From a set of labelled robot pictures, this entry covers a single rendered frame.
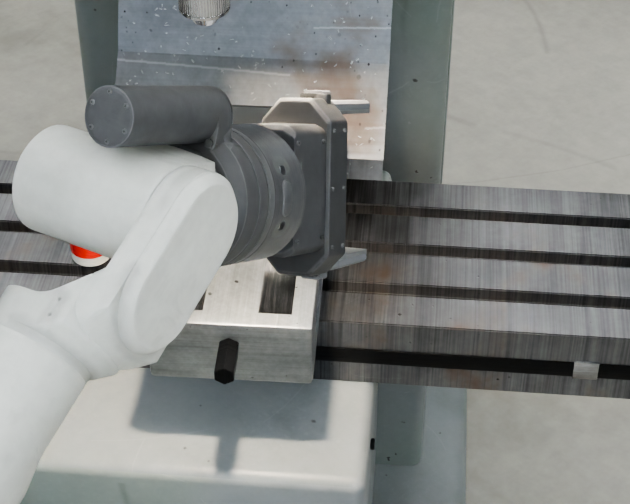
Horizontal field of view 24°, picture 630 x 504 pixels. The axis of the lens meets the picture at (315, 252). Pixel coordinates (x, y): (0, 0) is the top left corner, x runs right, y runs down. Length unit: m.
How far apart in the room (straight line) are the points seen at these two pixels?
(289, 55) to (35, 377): 0.99
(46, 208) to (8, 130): 2.51
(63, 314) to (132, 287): 0.04
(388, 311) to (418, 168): 0.50
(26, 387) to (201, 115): 0.19
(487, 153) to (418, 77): 1.44
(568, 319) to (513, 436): 1.18
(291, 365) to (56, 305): 0.56
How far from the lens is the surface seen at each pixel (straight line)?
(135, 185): 0.80
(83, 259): 1.47
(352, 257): 1.03
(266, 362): 1.32
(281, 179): 0.89
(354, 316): 1.40
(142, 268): 0.77
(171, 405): 1.44
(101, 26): 1.82
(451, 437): 2.30
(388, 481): 2.24
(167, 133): 0.82
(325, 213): 0.97
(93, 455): 1.40
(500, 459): 2.55
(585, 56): 3.60
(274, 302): 1.31
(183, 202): 0.79
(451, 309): 1.42
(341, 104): 1.00
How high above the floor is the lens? 1.87
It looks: 40 degrees down
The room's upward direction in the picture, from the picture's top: straight up
